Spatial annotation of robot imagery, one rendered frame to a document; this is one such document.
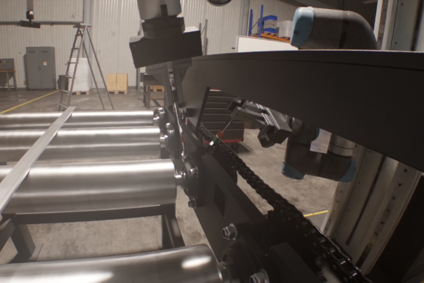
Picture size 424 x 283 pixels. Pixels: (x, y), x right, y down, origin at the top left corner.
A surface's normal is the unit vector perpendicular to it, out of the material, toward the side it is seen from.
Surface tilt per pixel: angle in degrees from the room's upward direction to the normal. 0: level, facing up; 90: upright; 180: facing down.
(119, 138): 59
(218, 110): 90
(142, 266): 3
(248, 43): 90
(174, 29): 109
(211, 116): 90
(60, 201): 93
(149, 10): 114
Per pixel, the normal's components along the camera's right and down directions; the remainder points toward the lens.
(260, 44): -0.08, 0.30
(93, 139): 0.33, -0.21
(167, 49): 0.29, 0.61
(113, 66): 0.33, 0.32
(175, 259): 0.04, -0.99
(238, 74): -0.94, 0.03
